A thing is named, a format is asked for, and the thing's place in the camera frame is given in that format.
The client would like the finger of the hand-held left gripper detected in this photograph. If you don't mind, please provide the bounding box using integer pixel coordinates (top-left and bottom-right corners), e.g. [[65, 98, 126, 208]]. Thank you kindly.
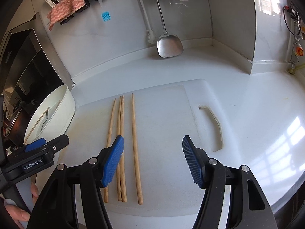
[[36, 134, 70, 157], [24, 138, 47, 152]]

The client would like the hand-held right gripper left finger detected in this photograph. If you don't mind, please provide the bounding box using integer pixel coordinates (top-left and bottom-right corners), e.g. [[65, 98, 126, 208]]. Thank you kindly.
[[28, 135, 125, 229]]

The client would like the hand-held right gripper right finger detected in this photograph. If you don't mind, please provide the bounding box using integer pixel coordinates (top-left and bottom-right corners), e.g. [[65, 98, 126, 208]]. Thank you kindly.
[[182, 135, 274, 229]]

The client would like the wooden chopstick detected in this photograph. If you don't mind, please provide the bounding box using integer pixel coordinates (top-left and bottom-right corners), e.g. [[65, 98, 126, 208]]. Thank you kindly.
[[117, 96, 123, 201], [24, 111, 49, 142], [132, 93, 144, 205], [121, 95, 127, 202], [104, 98, 116, 203]]

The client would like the metal fork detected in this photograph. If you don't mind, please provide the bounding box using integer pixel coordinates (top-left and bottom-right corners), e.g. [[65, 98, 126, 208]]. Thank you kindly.
[[40, 108, 51, 131]]

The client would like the white bowl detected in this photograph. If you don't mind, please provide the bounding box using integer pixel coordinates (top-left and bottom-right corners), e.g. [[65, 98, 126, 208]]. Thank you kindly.
[[23, 84, 76, 146]]

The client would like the person's left hand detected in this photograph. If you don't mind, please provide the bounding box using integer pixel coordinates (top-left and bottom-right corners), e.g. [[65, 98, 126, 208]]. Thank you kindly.
[[5, 182, 39, 222]]

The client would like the dark cooking pot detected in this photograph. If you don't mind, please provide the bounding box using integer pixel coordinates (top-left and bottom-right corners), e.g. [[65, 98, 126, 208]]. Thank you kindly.
[[3, 105, 27, 146]]

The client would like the glass pot lid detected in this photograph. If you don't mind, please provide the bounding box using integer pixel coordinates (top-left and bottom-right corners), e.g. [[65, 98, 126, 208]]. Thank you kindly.
[[3, 105, 24, 136]]

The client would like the white cutting board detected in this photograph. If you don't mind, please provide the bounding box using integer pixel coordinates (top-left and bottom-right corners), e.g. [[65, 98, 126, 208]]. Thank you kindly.
[[56, 78, 241, 229]]

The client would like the range hood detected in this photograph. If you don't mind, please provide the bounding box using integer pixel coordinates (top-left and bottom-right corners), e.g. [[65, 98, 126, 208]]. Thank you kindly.
[[0, 27, 41, 62]]

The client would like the metal spatula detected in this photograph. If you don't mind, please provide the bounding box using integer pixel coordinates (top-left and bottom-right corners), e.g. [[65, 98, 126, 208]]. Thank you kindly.
[[148, 0, 184, 58]]

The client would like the white bottle brush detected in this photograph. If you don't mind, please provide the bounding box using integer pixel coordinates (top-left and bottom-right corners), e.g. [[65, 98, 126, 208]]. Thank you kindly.
[[133, 0, 157, 44]]

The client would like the pink dish cloth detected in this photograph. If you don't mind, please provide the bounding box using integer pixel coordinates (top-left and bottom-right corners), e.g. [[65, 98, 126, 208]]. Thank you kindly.
[[46, 0, 86, 31]]

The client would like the blue silicone brush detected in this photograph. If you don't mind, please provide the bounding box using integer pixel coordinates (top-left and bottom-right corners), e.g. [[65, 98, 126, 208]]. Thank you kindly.
[[92, 0, 110, 22]]

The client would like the yellow gas hose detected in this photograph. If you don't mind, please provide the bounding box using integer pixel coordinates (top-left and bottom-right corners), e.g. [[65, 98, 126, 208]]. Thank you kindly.
[[288, 63, 305, 74]]

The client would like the black cable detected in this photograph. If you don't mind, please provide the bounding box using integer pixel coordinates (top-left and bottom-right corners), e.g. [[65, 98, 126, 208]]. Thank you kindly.
[[283, 4, 302, 36]]

